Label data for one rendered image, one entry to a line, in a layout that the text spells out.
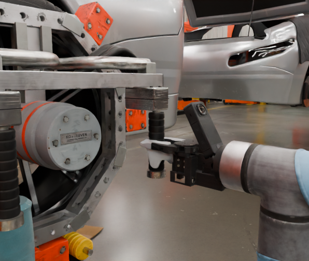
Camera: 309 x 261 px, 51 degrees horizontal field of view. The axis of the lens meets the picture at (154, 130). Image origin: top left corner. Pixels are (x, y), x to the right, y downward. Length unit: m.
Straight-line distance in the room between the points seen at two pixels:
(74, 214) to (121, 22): 0.73
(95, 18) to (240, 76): 2.30
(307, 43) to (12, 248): 3.02
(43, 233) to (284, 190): 0.56
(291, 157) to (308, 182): 0.05
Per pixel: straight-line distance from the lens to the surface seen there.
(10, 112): 0.51
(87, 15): 0.87
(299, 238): 0.59
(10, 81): 0.54
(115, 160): 0.93
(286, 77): 3.14
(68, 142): 0.65
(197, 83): 3.24
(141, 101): 0.72
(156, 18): 1.44
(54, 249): 0.87
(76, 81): 0.60
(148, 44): 1.39
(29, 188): 0.92
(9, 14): 0.76
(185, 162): 0.65
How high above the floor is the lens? 0.97
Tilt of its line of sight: 9 degrees down
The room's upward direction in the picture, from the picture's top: straight up
